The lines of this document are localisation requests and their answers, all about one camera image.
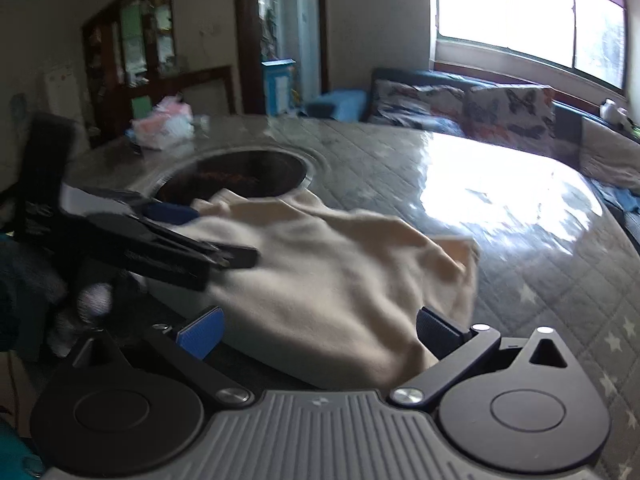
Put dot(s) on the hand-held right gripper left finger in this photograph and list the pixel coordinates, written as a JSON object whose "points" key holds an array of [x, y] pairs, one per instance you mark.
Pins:
{"points": [[200, 332]]}

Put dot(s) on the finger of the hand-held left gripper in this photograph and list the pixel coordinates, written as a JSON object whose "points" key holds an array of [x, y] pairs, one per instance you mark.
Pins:
{"points": [[170, 212], [220, 256]]}

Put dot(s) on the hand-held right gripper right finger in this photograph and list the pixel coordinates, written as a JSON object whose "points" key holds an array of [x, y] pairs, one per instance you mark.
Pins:
{"points": [[440, 330]]}

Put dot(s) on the cream knit garment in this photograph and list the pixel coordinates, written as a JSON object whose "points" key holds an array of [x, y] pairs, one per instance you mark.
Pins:
{"points": [[325, 270]]}

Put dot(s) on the person's left hand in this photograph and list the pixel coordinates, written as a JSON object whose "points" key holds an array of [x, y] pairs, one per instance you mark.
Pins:
{"points": [[95, 300]]}

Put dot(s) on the round black inset cooktop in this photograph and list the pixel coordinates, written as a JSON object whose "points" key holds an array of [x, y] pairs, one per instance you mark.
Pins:
{"points": [[235, 170]]}

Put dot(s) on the white fridge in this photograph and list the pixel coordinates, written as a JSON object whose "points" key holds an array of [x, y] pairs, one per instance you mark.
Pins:
{"points": [[62, 105]]}

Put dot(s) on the pink white tissue pack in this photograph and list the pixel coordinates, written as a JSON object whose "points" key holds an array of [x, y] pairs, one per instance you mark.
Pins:
{"points": [[160, 130]]}

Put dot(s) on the dark wooden display cabinet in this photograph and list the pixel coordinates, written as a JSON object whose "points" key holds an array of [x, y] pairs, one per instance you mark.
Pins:
{"points": [[107, 60]]}

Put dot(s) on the blue cardboard box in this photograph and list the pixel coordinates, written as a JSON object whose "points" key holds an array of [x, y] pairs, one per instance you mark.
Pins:
{"points": [[277, 87]]}

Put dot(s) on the blue stool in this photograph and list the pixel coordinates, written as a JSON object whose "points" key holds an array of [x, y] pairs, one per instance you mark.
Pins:
{"points": [[337, 105]]}

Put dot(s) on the butterfly print pillow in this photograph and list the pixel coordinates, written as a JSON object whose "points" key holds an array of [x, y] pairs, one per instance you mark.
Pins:
{"points": [[510, 115], [415, 107]]}

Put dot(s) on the blue cloth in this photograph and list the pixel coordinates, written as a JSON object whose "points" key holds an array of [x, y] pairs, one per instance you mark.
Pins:
{"points": [[622, 200]]}

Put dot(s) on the plain grey pillow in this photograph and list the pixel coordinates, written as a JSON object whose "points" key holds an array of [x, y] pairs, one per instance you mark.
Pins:
{"points": [[610, 155]]}

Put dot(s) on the dark blue sofa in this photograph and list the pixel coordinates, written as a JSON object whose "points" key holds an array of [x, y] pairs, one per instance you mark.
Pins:
{"points": [[420, 76]]}

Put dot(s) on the white plush toy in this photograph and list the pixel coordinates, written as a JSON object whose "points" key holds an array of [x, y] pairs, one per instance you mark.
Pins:
{"points": [[614, 111]]}

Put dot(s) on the large window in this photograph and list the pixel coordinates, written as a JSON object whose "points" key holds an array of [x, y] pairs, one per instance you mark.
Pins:
{"points": [[500, 5]]}

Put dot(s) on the dark wooden door frame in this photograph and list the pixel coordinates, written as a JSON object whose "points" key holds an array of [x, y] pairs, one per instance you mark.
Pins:
{"points": [[247, 35]]}

